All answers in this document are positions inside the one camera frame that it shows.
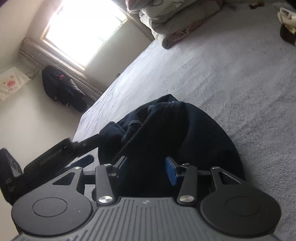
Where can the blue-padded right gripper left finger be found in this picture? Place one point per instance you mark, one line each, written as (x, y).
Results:
(108, 178)

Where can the pink grey pillow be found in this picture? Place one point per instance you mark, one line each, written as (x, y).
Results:
(136, 5)

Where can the small brown object on bed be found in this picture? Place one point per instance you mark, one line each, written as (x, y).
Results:
(256, 5)

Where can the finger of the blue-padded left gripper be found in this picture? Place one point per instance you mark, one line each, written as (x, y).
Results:
(83, 162)

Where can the stack of folded clothes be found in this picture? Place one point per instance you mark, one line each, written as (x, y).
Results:
(288, 27)

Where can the dark jacket hanging on wall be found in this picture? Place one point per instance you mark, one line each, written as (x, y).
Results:
(60, 87)

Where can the window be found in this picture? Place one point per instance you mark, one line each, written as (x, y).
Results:
(77, 30)

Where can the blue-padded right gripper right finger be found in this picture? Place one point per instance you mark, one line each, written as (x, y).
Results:
(184, 178)

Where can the dark blue jeans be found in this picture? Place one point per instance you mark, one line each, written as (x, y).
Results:
(161, 128)

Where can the grey curtain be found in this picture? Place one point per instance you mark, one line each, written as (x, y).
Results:
(42, 57)

